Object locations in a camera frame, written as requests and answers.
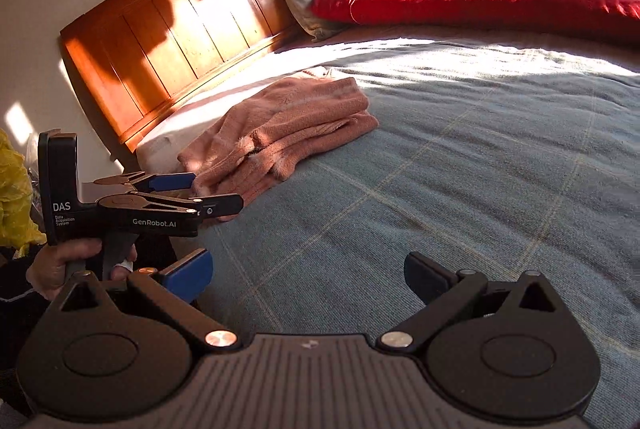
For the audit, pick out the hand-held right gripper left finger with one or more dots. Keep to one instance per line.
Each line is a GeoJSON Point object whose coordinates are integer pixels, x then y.
{"type": "Point", "coordinates": [187, 274]}

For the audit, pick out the orange knitted sweater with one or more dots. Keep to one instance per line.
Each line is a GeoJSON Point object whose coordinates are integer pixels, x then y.
{"type": "Point", "coordinates": [280, 129]}

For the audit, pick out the person's left hand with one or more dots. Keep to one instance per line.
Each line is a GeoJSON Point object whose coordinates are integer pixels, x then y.
{"type": "Point", "coordinates": [50, 266]}

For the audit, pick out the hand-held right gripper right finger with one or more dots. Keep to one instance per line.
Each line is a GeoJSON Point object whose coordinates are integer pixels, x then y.
{"type": "Point", "coordinates": [427, 276]}

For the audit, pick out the person's dark sleeved forearm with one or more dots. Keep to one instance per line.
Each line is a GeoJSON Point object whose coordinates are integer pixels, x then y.
{"type": "Point", "coordinates": [20, 324]}

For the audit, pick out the wooden headboard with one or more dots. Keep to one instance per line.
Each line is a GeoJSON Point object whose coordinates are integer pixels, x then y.
{"type": "Point", "coordinates": [175, 34]}

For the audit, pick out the yellow plastic bag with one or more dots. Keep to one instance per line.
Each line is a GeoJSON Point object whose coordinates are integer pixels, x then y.
{"type": "Point", "coordinates": [15, 199]}

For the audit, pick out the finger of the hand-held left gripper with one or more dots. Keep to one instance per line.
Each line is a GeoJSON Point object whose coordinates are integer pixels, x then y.
{"type": "Point", "coordinates": [170, 181]}
{"type": "Point", "coordinates": [220, 204]}

